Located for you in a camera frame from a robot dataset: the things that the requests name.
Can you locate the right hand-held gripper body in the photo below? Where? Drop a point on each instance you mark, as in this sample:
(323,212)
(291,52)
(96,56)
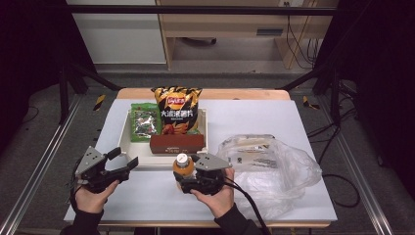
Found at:
(208,176)

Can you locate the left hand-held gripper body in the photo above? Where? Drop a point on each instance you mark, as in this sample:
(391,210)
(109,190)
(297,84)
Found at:
(94,169)

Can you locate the orange juice bottle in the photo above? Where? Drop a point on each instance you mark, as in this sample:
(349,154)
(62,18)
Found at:
(183,166)

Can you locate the white plastic tray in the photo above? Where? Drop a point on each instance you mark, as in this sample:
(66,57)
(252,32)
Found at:
(140,153)

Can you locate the brown box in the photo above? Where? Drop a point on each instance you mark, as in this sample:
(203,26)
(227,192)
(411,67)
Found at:
(177,144)

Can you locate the green snack packet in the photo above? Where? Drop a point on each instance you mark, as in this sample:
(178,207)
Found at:
(145,122)

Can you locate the black yellow chips bag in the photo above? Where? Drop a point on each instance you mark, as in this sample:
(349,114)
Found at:
(176,111)

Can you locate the clear plastic bag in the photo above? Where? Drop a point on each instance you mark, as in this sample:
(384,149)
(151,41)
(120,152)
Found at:
(287,176)

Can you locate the person's right hand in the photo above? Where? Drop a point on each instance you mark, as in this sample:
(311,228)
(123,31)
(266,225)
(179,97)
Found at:
(221,202)

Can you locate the person's left hand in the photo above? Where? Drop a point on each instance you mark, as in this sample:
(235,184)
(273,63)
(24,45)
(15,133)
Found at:
(93,202)

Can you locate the white table sheet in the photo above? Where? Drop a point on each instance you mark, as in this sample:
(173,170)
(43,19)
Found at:
(147,202)

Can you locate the yellow black floor tape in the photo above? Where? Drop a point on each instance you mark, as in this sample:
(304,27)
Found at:
(308,103)
(99,102)

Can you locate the black metal stand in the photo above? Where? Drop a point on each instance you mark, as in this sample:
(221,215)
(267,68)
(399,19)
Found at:
(326,81)
(70,84)

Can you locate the white cabinet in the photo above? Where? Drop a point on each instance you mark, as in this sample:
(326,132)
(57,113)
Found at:
(120,36)

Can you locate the wooden desk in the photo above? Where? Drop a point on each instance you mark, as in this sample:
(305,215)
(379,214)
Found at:
(228,23)

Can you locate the black horizontal bar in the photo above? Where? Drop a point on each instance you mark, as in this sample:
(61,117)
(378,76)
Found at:
(195,10)

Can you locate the metal floor rail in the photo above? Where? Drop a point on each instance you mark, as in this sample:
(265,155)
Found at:
(359,169)
(42,160)

